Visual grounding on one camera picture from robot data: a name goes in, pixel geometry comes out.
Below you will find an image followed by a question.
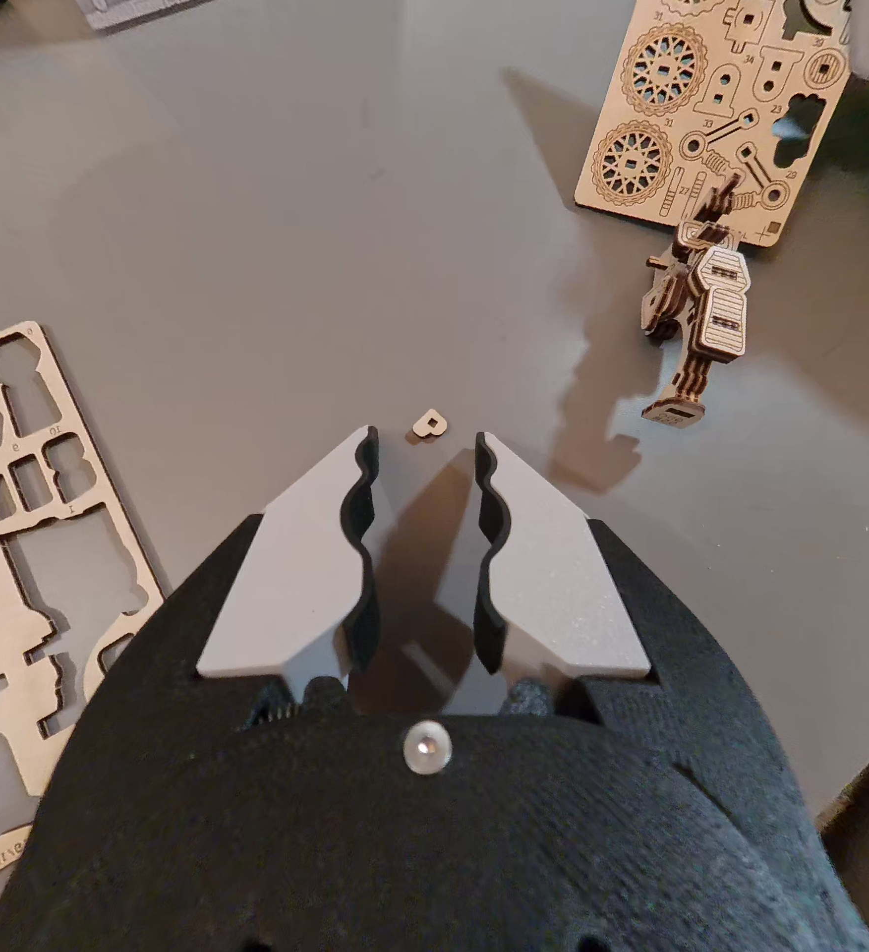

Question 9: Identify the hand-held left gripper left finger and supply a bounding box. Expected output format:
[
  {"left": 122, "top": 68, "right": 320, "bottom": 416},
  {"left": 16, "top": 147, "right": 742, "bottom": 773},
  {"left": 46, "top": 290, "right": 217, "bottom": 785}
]
[{"left": 195, "top": 424, "right": 382, "bottom": 702}]

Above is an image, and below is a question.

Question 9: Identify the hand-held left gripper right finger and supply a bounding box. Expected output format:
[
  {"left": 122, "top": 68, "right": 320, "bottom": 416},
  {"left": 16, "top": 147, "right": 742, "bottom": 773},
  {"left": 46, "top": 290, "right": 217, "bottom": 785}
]
[{"left": 471, "top": 430, "right": 654, "bottom": 698}]

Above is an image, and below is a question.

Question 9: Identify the wooden puzzle sheet with wheels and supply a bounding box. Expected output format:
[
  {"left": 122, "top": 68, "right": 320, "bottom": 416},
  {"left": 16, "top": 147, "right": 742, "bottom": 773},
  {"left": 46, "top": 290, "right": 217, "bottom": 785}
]
[{"left": 573, "top": 0, "right": 853, "bottom": 248}]

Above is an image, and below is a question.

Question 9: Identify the grey desk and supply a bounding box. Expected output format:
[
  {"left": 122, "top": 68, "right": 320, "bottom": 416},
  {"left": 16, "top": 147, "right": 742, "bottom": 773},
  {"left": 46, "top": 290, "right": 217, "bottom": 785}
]
[{"left": 0, "top": 0, "right": 869, "bottom": 856}]

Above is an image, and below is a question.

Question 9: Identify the wooden puzzle sheet with cut-outs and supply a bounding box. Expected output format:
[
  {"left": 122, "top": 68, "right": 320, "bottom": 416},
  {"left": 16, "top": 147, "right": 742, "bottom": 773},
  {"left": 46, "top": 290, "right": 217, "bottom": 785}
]
[{"left": 0, "top": 320, "right": 168, "bottom": 897}]

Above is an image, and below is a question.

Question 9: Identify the partly built wooden model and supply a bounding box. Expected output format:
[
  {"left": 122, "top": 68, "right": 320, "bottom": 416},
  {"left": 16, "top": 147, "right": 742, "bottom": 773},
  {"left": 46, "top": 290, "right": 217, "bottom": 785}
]
[{"left": 639, "top": 171, "right": 751, "bottom": 430}]

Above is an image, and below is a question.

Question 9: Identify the grey flat box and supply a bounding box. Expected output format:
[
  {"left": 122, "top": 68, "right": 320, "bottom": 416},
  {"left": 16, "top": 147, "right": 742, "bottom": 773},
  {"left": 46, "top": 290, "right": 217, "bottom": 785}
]
[{"left": 87, "top": 0, "right": 217, "bottom": 32}]

